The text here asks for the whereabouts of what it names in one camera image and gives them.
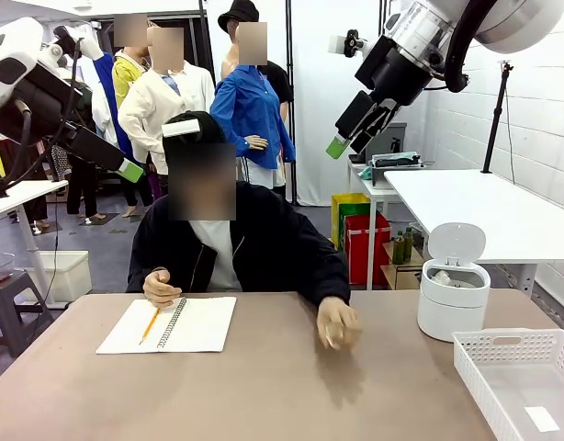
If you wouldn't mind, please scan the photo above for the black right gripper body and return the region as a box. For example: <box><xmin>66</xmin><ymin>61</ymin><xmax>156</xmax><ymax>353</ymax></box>
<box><xmin>355</xmin><ymin>34</ymin><xmax>434</xmax><ymax>107</ymax></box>

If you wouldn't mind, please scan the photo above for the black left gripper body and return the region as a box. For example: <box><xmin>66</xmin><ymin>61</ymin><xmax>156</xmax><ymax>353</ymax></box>
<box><xmin>0</xmin><ymin>62</ymin><xmax>86</xmax><ymax>144</ymax></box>

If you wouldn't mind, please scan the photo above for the yellow pencil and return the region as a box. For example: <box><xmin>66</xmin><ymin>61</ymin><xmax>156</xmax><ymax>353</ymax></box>
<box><xmin>138</xmin><ymin>307</ymin><xmax>162</xmax><ymax>346</ymax></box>

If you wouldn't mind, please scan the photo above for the white spiral notebook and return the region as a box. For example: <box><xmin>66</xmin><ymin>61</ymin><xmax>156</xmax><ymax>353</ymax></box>
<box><xmin>96</xmin><ymin>296</ymin><xmax>238</xmax><ymax>356</ymax></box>

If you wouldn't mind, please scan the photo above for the person's left forearm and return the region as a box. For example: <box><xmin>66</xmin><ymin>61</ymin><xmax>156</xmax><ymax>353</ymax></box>
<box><xmin>290</xmin><ymin>254</ymin><xmax>352</xmax><ymax>308</ymax></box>

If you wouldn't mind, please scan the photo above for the person's right hand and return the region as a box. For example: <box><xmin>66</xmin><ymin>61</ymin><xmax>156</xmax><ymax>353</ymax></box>
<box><xmin>142</xmin><ymin>267</ymin><xmax>183</xmax><ymax>310</ymax></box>

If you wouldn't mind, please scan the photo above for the person's left hand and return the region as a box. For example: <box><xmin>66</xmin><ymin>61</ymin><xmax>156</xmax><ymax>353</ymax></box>
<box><xmin>316</xmin><ymin>297</ymin><xmax>364</xmax><ymax>353</ymax></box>

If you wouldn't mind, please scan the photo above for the mannequin in black trousers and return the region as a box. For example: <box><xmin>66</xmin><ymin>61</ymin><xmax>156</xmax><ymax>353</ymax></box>
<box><xmin>47</xmin><ymin>140</ymin><xmax>102</xmax><ymax>221</ymax></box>

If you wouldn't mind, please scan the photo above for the black tray with teal cloth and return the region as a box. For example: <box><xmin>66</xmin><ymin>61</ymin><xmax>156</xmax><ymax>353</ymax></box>
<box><xmin>358</xmin><ymin>151</ymin><xmax>423</xmax><ymax>188</ymax></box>

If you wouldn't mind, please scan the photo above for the small white side table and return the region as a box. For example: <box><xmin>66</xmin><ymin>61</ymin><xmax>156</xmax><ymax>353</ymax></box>
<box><xmin>347</xmin><ymin>158</ymin><xmax>402</xmax><ymax>291</ymax></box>

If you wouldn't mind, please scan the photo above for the mannequin in white jacket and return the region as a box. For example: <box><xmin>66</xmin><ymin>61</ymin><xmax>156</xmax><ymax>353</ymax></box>
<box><xmin>118</xmin><ymin>27</ymin><xmax>217</xmax><ymax>176</ymax></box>

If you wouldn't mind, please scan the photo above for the yellow green bag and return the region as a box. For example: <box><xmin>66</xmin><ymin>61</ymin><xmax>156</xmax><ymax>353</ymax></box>
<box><xmin>331</xmin><ymin>192</ymin><xmax>373</xmax><ymax>252</ymax></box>

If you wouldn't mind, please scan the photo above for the white desk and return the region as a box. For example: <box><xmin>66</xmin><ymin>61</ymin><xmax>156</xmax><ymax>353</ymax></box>
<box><xmin>0</xmin><ymin>179</ymin><xmax>70</xmax><ymax>310</ymax></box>

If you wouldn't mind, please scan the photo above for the black backdrop stand pole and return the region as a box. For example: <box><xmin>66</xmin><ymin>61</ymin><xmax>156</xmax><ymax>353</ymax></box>
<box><xmin>284</xmin><ymin>0</ymin><xmax>296</xmax><ymax>206</ymax></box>

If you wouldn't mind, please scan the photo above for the mannequin in blue shirt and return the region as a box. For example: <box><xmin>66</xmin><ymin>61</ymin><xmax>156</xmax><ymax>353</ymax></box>
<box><xmin>209</xmin><ymin>20</ymin><xmax>297</xmax><ymax>190</ymax></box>

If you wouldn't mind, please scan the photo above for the black light stand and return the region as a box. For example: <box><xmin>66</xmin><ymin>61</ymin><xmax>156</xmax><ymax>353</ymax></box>
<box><xmin>480</xmin><ymin>61</ymin><xmax>515</xmax><ymax>175</ymax></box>

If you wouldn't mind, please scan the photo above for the black cap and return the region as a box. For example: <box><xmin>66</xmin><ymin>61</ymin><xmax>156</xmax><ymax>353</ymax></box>
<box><xmin>164</xmin><ymin>110</ymin><xmax>228</xmax><ymax>147</ymax></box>

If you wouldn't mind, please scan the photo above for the red bag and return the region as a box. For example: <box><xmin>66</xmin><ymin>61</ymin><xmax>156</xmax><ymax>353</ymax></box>
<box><xmin>344</xmin><ymin>213</ymin><xmax>392</xmax><ymax>286</ymax></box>

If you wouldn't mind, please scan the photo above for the white storage crate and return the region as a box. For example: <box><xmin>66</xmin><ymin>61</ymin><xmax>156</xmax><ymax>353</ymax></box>
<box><xmin>31</xmin><ymin>250</ymin><xmax>93</xmax><ymax>305</ymax></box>

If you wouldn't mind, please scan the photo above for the large white table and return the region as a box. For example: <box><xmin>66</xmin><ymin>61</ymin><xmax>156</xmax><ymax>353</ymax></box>
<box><xmin>383</xmin><ymin>168</ymin><xmax>564</xmax><ymax>295</ymax></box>

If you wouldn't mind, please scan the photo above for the person's black jacket torso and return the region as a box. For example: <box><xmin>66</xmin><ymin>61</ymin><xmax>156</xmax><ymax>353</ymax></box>
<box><xmin>125</xmin><ymin>181</ymin><xmax>352</xmax><ymax>295</ymax></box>

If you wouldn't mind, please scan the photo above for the wooden shelf box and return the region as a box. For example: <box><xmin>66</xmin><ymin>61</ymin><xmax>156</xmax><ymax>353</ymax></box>
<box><xmin>381</xmin><ymin>241</ymin><xmax>425</xmax><ymax>291</ymax></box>

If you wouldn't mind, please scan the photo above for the black bucket hat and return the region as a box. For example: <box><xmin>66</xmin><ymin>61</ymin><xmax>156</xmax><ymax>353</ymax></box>
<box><xmin>217</xmin><ymin>0</ymin><xmax>260</xmax><ymax>33</ymax></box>

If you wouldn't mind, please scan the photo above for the grey stool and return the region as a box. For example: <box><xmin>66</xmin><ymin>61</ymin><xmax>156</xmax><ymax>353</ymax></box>
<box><xmin>0</xmin><ymin>269</ymin><xmax>54</xmax><ymax>359</ymax></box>

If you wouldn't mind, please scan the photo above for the white lidded trash bin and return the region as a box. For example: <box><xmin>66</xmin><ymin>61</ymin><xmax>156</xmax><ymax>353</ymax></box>
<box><xmin>417</xmin><ymin>222</ymin><xmax>491</xmax><ymax>343</ymax></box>

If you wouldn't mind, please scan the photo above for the white perforated plastic basket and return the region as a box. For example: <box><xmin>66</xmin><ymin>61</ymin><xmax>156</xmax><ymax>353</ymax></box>
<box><xmin>451</xmin><ymin>327</ymin><xmax>564</xmax><ymax>441</ymax></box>

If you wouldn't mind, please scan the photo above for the thick black cable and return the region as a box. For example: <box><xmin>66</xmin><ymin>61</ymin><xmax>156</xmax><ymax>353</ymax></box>
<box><xmin>13</xmin><ymin>99</ymin><xmax>34</xmax><ymax>160</ymax></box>

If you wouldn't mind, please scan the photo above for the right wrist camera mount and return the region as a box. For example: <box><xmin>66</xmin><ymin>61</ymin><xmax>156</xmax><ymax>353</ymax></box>
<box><xmin>328</xmin><ymin>28</ymin><xmax>373</xmax><ymax>57</ymax></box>

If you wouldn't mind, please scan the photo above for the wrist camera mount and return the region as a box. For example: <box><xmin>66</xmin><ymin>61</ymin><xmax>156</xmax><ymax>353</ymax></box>
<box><xmin>328</xmin><ymin>28</ymin><xmax>373</xmax><ymax>57</ymax></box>
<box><xmin>40</xmin><ymin>25</ymin><xmax>104</xmax><ymax>65</ymax></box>

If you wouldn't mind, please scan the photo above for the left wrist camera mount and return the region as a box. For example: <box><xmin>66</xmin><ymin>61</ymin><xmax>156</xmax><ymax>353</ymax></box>
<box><xmin>40</xmin><ymin>25</ymin><xmax>104</xmax><ymax>65</ymax></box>

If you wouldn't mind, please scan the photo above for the black right arm cable sleeve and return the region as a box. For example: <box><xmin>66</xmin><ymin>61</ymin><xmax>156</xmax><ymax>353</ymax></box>
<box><xmin>444</xmin><ymin>0</ymin><xmax>488</xmax><ymax>94</ymax></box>

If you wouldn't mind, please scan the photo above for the head-mounted camera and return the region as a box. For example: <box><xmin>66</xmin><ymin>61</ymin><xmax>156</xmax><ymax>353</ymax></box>
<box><xmin>162</xmin><ymin>119</ymin><xmax>202</xmax><ymax>139</ymax></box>

